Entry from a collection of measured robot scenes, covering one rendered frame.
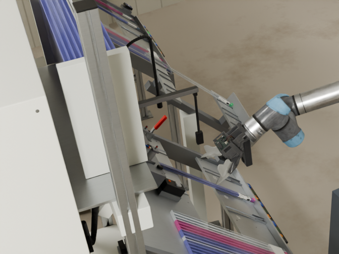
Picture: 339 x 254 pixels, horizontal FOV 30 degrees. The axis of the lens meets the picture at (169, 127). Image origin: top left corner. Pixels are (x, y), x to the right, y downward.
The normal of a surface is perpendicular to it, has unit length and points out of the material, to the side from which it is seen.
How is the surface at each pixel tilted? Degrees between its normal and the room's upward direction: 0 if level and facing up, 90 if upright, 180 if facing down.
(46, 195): 90
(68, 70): 90
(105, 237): 0
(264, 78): 0
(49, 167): 90
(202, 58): 0
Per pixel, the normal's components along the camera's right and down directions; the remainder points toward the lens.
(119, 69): 0.31, 0.55
